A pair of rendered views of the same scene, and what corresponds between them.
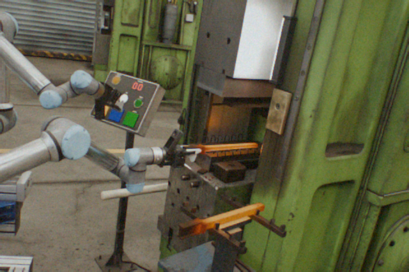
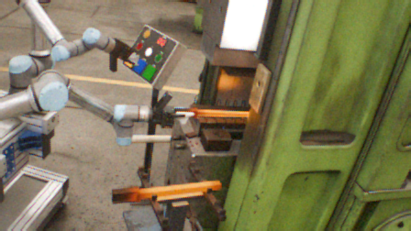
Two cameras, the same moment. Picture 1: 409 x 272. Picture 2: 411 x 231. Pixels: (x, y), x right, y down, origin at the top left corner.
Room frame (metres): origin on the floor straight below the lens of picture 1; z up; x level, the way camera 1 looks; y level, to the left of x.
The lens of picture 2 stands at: (0.31, -0.49, 1.80)
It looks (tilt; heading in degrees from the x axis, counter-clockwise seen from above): 27 degrees down; 17
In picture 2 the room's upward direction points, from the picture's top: 11 degrees clockwise
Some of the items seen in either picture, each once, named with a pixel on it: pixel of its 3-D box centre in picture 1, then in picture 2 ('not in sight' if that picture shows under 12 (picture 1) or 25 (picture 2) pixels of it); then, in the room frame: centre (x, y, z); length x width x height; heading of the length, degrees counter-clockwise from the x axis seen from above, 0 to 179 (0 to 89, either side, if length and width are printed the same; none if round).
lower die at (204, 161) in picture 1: (232, 152); (234, 119); (1.97, -0.15, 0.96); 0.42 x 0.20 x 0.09; 128
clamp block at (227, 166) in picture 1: (230, 171); (216, 140); (1.73, -0.14, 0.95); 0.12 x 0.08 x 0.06; 128
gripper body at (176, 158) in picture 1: (170, 156); (161, 115); (1.72, 0.14, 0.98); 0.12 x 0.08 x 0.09; 128
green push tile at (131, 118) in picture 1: (131, 119); (149, 72); (2.07, 0.40, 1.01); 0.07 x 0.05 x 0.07; 63
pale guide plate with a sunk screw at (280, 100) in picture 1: (278, 111); (260, 88); (1.67, -0.28, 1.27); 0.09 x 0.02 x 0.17; 38
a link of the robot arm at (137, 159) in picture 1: (138, 158); (126, 114); (1.62, 0.26, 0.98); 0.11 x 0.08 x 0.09; 128
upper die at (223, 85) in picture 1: (246, 82); (250, 50); (1.97, -0.15, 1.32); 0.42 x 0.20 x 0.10; 128
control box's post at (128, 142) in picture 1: (124, 187); (149, 132); (2.23, 0.42, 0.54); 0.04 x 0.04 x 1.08; 38
